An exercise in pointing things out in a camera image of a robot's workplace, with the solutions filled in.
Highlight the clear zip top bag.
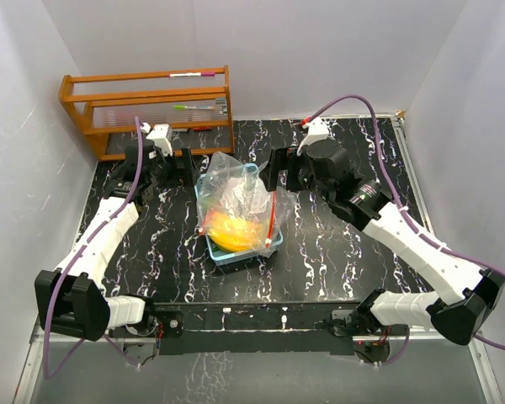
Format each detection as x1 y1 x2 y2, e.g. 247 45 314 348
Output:
197 151 298 258

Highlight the pink white marker pen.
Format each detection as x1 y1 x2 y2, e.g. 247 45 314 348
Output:
168 72 216 78

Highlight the orange wooden shelf rack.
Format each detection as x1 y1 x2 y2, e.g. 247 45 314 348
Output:
58 65 235 162

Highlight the yellow banana bunch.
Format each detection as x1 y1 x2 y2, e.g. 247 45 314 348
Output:
204 210 268 253

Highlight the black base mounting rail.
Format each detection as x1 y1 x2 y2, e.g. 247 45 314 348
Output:
110 301 406 355

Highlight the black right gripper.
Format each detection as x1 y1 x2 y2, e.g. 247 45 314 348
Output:
259 146 333 204

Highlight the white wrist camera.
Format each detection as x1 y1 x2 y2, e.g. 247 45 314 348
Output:
297 117 329 156
141 122 173 157

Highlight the small grey clip box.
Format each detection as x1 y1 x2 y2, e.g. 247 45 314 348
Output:
215 98 228 114

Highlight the light blue plastic basket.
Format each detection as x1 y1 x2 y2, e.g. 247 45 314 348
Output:
194 163 284 266

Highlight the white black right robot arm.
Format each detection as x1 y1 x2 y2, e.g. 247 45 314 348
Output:
260 139 505 345

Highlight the green white marker pen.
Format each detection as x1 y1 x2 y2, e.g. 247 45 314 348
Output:
173 104 215 111

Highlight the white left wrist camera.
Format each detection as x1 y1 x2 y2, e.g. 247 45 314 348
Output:
141 122 173 157

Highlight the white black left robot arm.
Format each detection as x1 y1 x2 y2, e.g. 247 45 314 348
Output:
35 140 199 341

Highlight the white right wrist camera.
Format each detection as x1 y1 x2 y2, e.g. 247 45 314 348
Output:
297 117 329 156

